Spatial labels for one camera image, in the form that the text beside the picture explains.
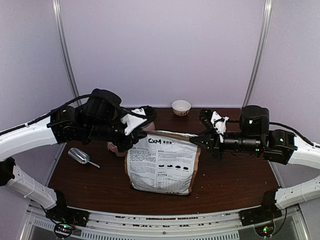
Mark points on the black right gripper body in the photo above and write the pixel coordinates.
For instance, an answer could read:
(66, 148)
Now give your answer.
(218, 153)

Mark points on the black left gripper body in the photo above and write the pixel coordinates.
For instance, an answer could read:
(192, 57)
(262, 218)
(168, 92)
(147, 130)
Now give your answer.
(122, 144)

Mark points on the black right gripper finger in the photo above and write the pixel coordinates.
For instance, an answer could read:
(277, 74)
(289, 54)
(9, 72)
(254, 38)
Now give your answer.
(203, 142)
(208, 135)

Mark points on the pet food bag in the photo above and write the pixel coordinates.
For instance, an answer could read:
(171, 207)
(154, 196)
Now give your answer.
(163, 162)

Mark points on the metal food scoop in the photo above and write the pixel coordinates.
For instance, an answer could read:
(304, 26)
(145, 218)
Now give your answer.
(81, 157)

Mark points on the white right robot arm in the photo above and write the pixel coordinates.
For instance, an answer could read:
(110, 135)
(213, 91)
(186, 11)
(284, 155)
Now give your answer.
(284, 145)

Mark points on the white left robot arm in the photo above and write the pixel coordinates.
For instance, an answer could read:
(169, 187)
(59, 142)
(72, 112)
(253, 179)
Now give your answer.
(97, 116)

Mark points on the pink double pet feeder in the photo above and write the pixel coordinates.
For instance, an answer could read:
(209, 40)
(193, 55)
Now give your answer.
(119, 151)

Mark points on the white floral ceramic bowl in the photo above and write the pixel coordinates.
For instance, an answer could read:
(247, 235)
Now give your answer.
(181, 108)

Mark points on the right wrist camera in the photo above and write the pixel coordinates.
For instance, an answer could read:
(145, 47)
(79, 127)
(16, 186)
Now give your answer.
(213, 121)

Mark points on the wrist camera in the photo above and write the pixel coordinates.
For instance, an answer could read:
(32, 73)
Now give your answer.
(142, 117)
(213, 121)

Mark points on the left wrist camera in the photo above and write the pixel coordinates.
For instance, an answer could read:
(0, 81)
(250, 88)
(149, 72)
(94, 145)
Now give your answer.
(142, 117)

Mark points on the front aluminium rail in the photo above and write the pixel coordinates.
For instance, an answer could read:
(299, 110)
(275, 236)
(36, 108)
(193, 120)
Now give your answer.
(225, 225)

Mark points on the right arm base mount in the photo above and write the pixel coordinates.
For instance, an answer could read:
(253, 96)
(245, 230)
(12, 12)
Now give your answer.
(262, 218)

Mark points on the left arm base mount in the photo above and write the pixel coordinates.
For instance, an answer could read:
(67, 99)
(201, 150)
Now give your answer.
(67, 222)

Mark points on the right aluminium frame post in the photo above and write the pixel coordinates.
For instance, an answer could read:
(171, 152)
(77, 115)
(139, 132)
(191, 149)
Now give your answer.
(263, 35)

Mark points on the aluminium frame post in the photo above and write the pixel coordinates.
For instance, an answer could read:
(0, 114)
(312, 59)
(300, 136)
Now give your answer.
(263, 35)
(63, 44)

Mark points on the left aluminium frame post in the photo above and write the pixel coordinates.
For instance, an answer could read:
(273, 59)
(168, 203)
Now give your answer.
(63, 44)

